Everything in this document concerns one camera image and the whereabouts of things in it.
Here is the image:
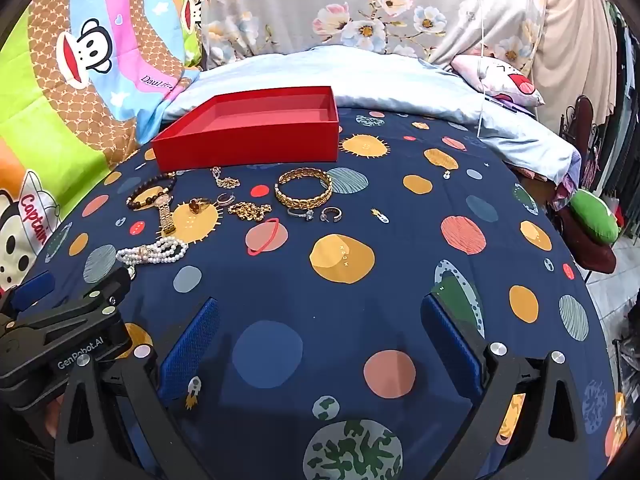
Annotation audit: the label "dark bead bracelet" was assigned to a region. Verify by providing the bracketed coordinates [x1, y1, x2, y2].
[126, 172, 178, 211]

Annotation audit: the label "light blue pillow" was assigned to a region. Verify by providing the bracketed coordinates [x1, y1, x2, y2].
[162, 45, 582, 183]

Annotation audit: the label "gold wrist watch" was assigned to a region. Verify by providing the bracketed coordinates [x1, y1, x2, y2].
[152, 192, 179, 235]

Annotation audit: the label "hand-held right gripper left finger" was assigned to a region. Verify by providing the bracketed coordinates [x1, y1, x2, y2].
[54, 297, 221, 480]

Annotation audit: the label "white hanging cord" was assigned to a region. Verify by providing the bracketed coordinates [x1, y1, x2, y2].
[477, 0, 488, 93]

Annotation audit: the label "dark red cushion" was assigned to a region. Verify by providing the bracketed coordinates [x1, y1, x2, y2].
[554, 205, 617, 275]

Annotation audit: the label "grey floral bedding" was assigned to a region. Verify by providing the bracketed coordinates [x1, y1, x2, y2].
[200, 0, 548, 68]

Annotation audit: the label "cartoon monkey printed blanket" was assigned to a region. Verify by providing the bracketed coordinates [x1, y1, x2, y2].
[0, 0, 206, 291]

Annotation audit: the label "beige curtain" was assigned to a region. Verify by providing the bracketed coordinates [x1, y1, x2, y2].
[532, 0, 619, 137]

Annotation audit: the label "green cushion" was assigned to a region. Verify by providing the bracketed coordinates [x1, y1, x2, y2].
[570, 189, 621, 244]

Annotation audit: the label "gold link chain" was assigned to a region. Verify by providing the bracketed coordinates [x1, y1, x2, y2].
[228, 201, 274, 223]

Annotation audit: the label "hanging clothes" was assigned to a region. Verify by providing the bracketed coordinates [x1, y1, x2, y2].
[600, 0, 640, 211]

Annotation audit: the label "white pearl bracelet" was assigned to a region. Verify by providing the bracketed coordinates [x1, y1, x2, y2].
[116, 237, 190, 267]

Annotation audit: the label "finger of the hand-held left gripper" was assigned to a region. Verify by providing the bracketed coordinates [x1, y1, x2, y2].
[62, 265, 135, 321]
[0, 271, 57, 318]

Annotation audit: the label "red cardboard box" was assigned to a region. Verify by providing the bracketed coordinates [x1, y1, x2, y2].
[151, 86, 341, 173]

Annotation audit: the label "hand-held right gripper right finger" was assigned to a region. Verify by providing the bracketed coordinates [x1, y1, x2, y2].
[422, 294, 592, 480]

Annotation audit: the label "pink plush pillow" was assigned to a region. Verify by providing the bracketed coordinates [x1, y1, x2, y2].
[450, 55, 546, 108]

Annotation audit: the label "thin rose gold necklace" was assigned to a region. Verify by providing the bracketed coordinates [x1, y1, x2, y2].
[210, 166, 240, 190]

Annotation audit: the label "wide gold bangle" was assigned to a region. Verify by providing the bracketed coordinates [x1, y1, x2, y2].
[275, 169, 334, 210]

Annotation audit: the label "navy planet printed bedsheet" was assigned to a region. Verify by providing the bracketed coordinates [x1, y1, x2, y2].
[20, 105, 629, 480]

